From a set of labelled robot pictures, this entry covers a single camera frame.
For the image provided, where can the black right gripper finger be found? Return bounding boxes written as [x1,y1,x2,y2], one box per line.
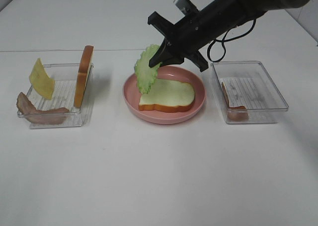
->
[149,39,173,68]
[161,55,184,66]

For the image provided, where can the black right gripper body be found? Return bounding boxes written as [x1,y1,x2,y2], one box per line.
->
[148,0,251,72]

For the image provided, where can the green lettuce leaf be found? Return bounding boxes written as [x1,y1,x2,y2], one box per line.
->
[134,44,161,94]

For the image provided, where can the toast bread slice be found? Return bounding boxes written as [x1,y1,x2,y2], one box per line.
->
[74,45,94,108]
[138,79,195,113]

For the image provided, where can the brown bacon strip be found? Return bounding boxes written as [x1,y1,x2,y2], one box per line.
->
[221,82,249,122]

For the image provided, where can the pink bacon strip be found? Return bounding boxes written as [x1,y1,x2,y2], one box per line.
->
[16,92,69,125]

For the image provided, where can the yellow cheese slice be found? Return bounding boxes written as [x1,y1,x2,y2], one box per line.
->
[29,58,55,100]

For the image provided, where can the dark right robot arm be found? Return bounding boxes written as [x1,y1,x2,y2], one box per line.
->
[148,0,310,72]

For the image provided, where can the pink round plate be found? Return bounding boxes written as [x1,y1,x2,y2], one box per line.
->
[123,66,206,124]

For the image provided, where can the upright toast bread slice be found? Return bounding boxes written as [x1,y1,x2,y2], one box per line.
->
[74,45,94,108]

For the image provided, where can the clear right plastic container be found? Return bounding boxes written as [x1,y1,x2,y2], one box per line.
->
[209,61,289,124]

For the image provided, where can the clear plastic container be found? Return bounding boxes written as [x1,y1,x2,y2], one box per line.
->
[17,64,94,129]
[209,61,289,124]

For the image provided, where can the clear left plastic container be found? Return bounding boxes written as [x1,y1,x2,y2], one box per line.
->
[17,64,94,129]

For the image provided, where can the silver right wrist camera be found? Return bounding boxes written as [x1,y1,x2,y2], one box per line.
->
[173,0,199,15]

